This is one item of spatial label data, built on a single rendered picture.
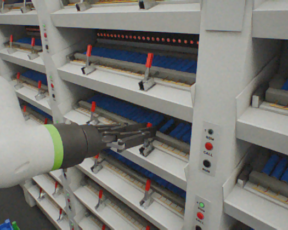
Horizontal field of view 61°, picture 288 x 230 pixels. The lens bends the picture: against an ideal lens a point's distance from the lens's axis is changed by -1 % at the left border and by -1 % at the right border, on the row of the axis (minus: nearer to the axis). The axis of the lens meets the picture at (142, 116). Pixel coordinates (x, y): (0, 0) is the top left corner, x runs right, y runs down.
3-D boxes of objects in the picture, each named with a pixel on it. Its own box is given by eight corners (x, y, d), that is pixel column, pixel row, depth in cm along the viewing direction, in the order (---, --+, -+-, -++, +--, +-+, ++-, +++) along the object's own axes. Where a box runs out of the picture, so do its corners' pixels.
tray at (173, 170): (189, 193, 62) (184, 168, 57) (66, 124, 102) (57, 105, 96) (228, 144, 72) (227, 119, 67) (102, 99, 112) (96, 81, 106)
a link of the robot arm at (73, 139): (65, 127, 44) (42, 114, 50) (61, 185, 47) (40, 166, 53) (92, 124, 49) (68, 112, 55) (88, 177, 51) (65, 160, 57)
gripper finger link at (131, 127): (128, 136, 66) (126, 135, 67) (146, 132, 71) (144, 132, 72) (130, 125, 65) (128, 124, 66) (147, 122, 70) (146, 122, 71)
